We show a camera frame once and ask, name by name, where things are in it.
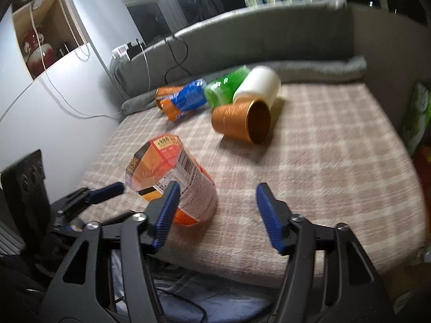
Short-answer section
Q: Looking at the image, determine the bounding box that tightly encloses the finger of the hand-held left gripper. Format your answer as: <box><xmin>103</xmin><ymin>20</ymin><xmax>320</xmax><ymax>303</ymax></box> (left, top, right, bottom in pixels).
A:
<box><xmin>57</xmin><ymin>181</ymin><xmax>126</xmax><ymax>220</ymax></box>

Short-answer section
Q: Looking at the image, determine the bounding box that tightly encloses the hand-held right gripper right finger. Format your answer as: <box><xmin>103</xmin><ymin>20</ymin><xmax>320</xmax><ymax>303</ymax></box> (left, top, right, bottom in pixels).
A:
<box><xmin>255</xmin><ymin>182</ymin><xmax>395</xmax><ymax>323</ymax></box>

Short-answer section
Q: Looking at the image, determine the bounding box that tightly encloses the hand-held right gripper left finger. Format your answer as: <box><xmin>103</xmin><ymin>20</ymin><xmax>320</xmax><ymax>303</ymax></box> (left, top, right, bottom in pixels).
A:
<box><xmin>40</xmin><ymin>181</ymin><xmax>181</xmax><ymax>323</ymax></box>

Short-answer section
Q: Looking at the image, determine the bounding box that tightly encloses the orange printed noodle cup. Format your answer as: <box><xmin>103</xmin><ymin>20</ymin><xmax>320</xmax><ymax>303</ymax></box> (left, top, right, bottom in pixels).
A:
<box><xmin>125</xmin><ymin>134</ymin><xmax>218</xmax><ymax>227</ymax></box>

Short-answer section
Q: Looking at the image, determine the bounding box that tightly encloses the white cup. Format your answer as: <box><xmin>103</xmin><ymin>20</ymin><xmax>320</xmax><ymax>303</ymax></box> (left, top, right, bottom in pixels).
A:
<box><xmin>232</xmin><ymin>65</ymin><xmax>281</xmax><ymax>108</ymax></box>

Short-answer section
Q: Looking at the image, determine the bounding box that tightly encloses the beige plaid blanket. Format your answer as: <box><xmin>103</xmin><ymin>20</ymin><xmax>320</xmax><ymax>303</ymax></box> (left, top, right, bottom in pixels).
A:
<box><xmin>79</xmin><ymin>82</ymin><xmax>425</xmax><ymax>289</ymax></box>

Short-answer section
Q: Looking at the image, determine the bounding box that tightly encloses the blue and orange snack bag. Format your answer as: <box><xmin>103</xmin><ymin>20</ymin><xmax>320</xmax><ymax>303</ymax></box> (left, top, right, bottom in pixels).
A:
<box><xmin>155</xmin><ymin>79</ymin><xmax>208</xmax><ymax>122</ymax></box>

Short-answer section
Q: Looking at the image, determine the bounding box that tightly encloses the red and white pot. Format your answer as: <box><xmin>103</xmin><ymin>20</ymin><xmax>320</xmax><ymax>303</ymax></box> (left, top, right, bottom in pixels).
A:
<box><xmin>22</xmin><ymin>29</ymin><xmax>56</xmax><ymax>76</ymax></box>

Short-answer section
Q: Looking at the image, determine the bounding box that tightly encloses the green plastic bottle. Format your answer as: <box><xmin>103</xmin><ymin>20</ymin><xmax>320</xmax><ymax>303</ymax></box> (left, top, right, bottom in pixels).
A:
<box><xmin>204</xmin><ymin>66</ymin><xmax>251</xmax><ymax>110</ymax></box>

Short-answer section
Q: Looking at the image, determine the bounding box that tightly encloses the white power strip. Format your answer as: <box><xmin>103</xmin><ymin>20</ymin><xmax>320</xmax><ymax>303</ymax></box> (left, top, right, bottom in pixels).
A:
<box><xmin>112</xmin><ymin>41</ymin><xmax>146</xmax><ymax>62</ymax></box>

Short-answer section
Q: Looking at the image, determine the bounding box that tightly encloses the cardboard box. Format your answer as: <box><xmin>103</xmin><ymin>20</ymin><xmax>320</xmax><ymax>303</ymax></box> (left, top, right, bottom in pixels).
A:
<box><xmin>383</xmin><ymin>262</ymin><xmax>429</xmax><ymax>317</ymax></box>

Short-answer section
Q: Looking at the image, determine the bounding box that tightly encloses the grey rolled blanket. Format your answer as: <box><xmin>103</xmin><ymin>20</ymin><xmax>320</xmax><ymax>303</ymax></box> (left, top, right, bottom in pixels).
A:
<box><xmin>121</xmin><ymin>55</ymin><xmax>367</xmax><ymax>115</ymax></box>

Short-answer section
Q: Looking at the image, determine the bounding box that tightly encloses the green and white packet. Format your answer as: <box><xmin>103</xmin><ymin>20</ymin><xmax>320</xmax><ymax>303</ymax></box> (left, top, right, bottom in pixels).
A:
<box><xmin>402</xmin><ymin>81</ymin><xmax>431</xmax><ymax>156</ymax></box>

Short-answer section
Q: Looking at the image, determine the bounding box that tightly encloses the grey sofa backrest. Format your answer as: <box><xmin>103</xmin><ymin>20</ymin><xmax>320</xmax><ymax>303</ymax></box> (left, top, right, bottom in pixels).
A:
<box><xmin>111</xmin><ymin>0</ymin><xmax>357</xmax><ymax>108</ymax></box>

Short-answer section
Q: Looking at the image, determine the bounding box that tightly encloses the thin black floor cable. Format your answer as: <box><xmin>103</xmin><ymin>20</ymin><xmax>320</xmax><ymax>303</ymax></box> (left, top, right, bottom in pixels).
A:
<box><xmin>114</xmin><ymin>285</ymin><xmax>208</xmax><ymax>323</ymax></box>

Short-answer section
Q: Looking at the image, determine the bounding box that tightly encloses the white cable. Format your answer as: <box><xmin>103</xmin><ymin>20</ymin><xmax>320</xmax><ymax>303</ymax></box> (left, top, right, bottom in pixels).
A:
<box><xmin>0</xmin><ymin>5</ymin><xmax>122</xmax><ymax>122</ymax></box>

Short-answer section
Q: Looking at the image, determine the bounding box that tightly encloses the white bead cord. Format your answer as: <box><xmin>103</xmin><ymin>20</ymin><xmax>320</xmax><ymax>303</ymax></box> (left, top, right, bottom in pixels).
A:
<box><xmin>57</xmin><ymin>0</ymin><xmax>91</xmax><ymax>63</ymax></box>

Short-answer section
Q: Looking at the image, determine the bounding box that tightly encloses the wooden wall shelf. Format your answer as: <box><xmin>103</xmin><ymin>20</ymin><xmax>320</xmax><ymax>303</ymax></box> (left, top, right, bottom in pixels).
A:
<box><xmin>12</xmin><ymin>0</ymin><xmax>92</xmax><ymax>82</ymax></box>

